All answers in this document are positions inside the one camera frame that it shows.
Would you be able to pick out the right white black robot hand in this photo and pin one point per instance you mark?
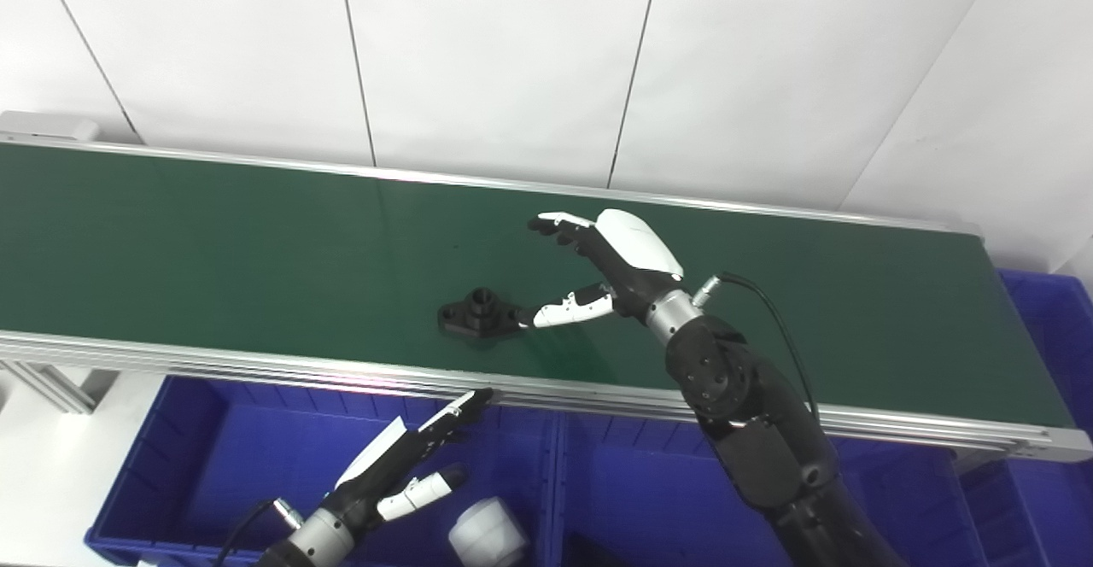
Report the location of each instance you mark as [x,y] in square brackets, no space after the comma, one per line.
[636,255]

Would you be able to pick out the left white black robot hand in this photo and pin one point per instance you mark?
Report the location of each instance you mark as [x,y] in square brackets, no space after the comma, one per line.
[376,482]

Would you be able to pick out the black flanged metal part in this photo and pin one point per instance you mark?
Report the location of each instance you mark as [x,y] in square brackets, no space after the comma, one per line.
[474,315]

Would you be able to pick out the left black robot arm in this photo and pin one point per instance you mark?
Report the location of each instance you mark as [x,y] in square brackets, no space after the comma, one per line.
[320,541]

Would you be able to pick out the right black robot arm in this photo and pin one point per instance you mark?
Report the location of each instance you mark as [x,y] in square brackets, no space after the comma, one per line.
[751,430]

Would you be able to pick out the white cylindrical part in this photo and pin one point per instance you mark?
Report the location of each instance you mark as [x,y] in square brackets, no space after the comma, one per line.
[487,537]

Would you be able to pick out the blue plastic bin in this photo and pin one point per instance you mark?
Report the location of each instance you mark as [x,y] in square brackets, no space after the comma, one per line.
[239,464]
[1042,516]
[649,499]

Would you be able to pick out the green conveyor belt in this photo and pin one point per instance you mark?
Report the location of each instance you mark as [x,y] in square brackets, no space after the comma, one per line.
[256,366]
[256,251]

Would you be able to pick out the aluminium extrusion conveyor leg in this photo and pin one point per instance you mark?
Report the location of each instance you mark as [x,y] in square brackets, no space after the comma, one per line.
[43,386]

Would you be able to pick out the grey conveyor end housing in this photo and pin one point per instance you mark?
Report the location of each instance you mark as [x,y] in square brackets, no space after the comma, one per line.
[43,127]

